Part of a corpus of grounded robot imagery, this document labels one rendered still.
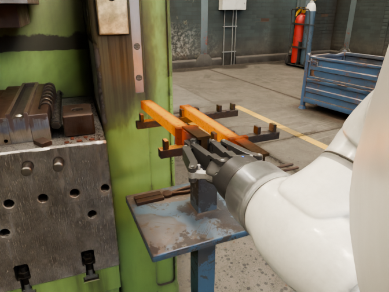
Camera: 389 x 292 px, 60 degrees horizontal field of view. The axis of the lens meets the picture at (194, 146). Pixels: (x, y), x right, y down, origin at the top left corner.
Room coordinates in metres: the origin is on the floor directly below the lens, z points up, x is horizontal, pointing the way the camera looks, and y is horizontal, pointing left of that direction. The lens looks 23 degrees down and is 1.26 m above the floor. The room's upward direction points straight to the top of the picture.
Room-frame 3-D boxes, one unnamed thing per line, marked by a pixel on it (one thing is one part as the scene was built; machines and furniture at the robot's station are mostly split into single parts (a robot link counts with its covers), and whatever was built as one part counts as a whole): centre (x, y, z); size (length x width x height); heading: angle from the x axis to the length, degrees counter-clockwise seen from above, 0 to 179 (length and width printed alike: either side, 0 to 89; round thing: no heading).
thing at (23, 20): (1.10, 0.56, 1.24); 0.30 x 0.07 x 0.06; 20
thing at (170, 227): (0.84, -0.03, 0.71); 0.40 x 0.30 x 0.02; 113
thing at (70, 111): (0.97, 0.35, 0.95); 0.12 x 0.08 x 0.06; 20
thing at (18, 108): (1.06, 0.55, 0.99); 0.42 x 0.05 x 0.01; 20
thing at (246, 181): (0.38, -0.09, 1.03); 0.09 x 0.06 x 0.09; 112
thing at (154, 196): (0.98, -0.10, 0.73); 0.60 x 0.04 x 0.01; 114
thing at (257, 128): (0.89, -0.14, 0.98); 0.23 x 0.06 x 0.02; 23
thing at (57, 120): (1.05, 0.45, 0.95); 0.34 x 0.03 x 0.03; 20
